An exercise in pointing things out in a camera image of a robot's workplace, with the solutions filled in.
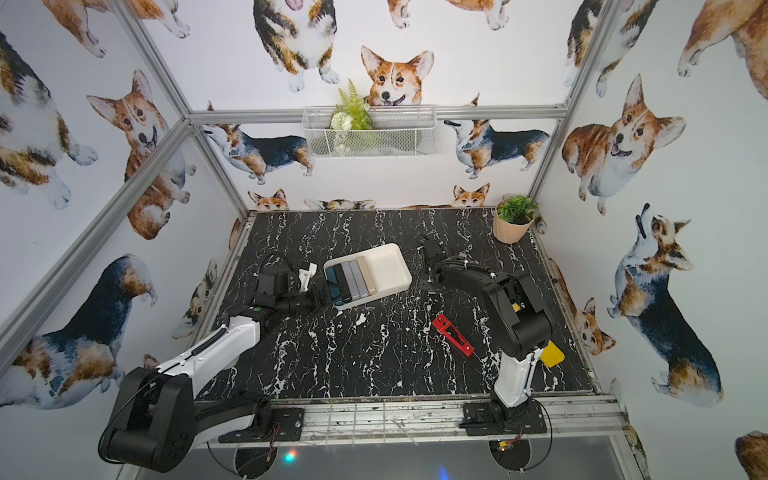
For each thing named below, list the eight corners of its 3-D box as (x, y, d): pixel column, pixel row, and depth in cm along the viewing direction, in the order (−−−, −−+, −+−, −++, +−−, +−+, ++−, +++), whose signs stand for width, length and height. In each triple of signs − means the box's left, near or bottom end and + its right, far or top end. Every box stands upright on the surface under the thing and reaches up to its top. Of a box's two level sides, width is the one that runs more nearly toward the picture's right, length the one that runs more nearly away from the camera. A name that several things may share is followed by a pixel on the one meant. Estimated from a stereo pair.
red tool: (468, 358, 86) (470, 355, 84) (432, 323, 93) (433, 320, 91) (476, 349, 88) (478, 346, 86) (440, 316, 95) (441, 312, 93)
